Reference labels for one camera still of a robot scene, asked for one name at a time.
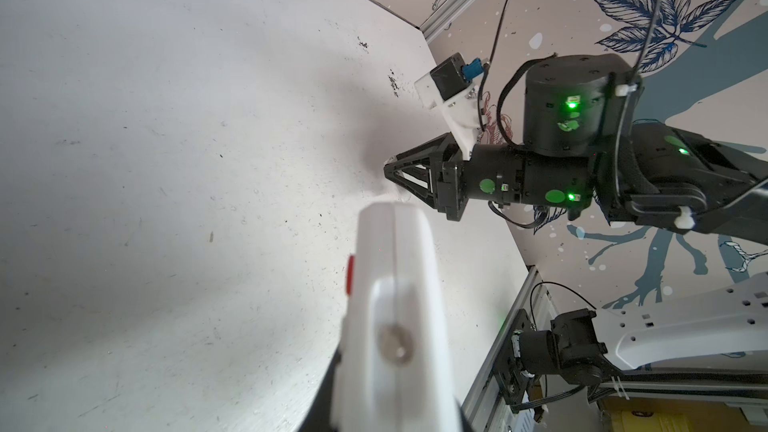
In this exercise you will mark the white remote control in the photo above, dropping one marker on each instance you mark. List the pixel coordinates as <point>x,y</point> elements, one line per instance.
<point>395,370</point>

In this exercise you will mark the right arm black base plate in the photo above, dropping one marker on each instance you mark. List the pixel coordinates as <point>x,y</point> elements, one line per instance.
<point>519,360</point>

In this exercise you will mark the aluminium front rail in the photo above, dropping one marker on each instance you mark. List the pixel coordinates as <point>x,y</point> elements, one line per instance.
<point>485,407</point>

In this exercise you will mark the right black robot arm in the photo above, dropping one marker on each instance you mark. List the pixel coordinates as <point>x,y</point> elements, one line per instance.
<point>579,146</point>

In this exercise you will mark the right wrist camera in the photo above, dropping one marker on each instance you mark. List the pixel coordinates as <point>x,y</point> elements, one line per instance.
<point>452,88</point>

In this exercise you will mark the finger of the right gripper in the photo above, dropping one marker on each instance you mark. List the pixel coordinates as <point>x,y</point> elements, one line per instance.
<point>427,196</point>
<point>423,163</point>

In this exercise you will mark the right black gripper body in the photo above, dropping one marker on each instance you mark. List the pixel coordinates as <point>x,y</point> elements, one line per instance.
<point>449,187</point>

